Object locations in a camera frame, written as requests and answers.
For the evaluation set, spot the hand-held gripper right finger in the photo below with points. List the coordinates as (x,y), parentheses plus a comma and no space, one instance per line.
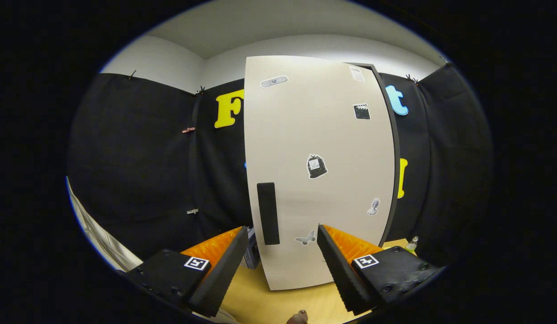
(343,279)

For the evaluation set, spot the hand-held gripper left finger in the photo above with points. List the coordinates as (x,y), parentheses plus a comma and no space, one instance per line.
(221,274)

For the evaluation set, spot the grey shoe cabinet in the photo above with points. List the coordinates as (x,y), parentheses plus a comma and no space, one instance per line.
(397,153)

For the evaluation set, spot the beige shoe cabinet door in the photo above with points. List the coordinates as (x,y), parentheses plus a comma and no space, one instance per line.
(314,135)

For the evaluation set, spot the white clip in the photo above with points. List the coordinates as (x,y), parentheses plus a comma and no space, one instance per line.
(192,211)

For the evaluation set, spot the green drink bottle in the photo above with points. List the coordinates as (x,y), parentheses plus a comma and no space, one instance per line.
(412,246)

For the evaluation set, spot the black backdrop cloth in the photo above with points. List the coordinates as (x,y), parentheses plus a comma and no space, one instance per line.
(134,171)

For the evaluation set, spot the red clip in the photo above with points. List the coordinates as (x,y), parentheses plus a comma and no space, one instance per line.
(188,130)

